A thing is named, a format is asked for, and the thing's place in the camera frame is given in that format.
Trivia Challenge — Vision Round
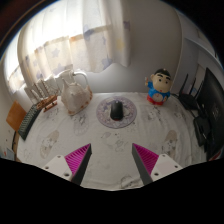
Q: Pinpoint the orange wooden chair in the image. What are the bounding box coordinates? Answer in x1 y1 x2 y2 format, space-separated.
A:
5 100 28 132

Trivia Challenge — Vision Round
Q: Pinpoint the round purple printed mouse pad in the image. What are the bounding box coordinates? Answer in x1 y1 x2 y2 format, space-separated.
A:
96 95 138 130

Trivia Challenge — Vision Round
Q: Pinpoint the black computer mouse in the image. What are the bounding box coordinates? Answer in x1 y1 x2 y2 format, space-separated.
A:
109 99 124 121

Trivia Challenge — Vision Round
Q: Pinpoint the black keyboard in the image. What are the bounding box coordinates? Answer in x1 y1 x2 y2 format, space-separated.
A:
17 103 44 141

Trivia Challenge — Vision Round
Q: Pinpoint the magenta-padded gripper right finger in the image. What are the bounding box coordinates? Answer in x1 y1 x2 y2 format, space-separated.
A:
131 143 184 186

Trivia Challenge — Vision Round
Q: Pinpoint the white printed tablecloth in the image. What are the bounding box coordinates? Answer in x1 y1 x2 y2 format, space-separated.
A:
14 91 214 191

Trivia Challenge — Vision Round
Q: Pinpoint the black monitor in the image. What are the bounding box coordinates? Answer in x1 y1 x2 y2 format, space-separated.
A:
193 67 224 161

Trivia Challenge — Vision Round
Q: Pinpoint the cartoon boy figurine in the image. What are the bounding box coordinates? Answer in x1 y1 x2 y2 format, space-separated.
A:
144 68 173 107

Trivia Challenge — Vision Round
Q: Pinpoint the white star-print curtain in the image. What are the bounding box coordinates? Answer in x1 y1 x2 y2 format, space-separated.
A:
6 0 131 93

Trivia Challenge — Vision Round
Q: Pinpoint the large white conch shell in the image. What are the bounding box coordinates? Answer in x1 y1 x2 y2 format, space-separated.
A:
60 69 94 116

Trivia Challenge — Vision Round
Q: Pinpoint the wooden model sailing ship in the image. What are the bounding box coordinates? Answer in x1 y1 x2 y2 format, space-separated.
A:
31 78 59 113

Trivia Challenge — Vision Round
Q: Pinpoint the white wall shelf unit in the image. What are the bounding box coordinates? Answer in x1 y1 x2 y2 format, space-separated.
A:
181 19 224 64

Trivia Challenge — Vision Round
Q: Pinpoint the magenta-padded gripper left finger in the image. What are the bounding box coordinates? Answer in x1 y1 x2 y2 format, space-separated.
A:
42 143 93 186

